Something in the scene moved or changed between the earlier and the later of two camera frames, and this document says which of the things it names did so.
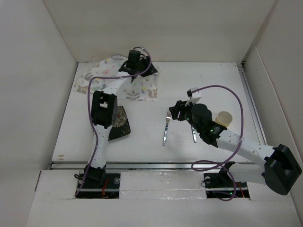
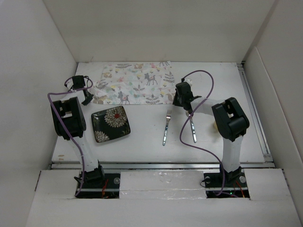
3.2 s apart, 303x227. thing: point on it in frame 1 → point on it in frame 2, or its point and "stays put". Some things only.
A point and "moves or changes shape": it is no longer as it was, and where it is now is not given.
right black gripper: (179, 106) → (175, 101)
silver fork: (168, 117) stays put
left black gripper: (151, 71) → (89, 99)
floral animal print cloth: (95, 76) moves or changes shape
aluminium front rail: (146, 166) stays put
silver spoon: (193, 135) stays put
